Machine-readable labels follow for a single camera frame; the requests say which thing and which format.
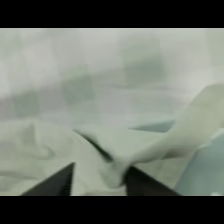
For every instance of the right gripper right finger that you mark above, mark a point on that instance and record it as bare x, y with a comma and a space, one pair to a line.
143, 185

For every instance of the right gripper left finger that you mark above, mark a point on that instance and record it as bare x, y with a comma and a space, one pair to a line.
58, 185

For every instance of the pale green shirt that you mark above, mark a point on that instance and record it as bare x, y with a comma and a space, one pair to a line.
43, 146

